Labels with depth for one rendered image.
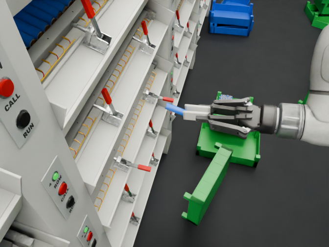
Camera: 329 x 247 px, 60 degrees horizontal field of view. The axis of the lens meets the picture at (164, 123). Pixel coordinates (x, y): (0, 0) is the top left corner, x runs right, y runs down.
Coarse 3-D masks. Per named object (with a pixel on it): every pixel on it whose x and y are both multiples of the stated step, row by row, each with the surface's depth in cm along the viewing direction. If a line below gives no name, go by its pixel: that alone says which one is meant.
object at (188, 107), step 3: (186, 105) 78; (189, 105) 78; (192, 105) 78; (195, 105) 77; (198, 105) 77; (201, 105) 77; (186, 108) 79; (189, 108) 78; (192, 108) 78; (195, 108) 78; (198, 108) 77; (201, 108) 77; (204, 108) 77; (207, 108) 76; (210, 108) 77; (198, 111) 78; (201, 111) 78; (204, 111) 78; (207, 111) 77; (210, 111) 78
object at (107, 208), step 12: (156, 60) 102; (156, 72) 103; (156, 84) 99; (144, 108) 92; (144, 120) 89; (132, 132) 85; (144, 132) 87; (132, 144) 83; (120, 156) 79; (132, 156) 80; (108, 180) 74; (120, 180) 75; (108, 192) 72; (120, 192) 74; (96, 204) 70; (108, 204) 71; (108, 216) 69; (108, 228) 63
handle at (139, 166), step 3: (126, 162) 75; (129, 162) 76; (126, 165) 76; (129, 165) 76; (132, 165) 76; (135, 165) 76; (138, 165) 76; (141, 165) 76; (138, 168) 75; (141, 168) 75; (144, 168) 75; (147, 168) 75; (150, 168) 75; (147, 171) 75
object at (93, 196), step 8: (152, 64) 101; (152, 72) 100; (144, 80) 95; (144, 88) 93; (136, 96) 90; (136, 104) 88; (128, 120) 84; (136, 120) 87; (128, 128) 84; (120, 136) 80; (112, 152) 76; (112, 160) 75; (104, 168) 73; (104, 176) 72; (112, 176) 74; (96, 184) 70; (96, 192) 69; (104, 192) 71
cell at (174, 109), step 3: (168, 105) 78; (171, 105) 78; (174, 105) 78; (165, 108) 78; (168, 108) 78; (171, 108) 78; (174, 108) 78; (177, 108) 78; (180, 108) 78; (174, 111) 78; (177, 111) 78; (180, 111) 78; (180, 114) 78
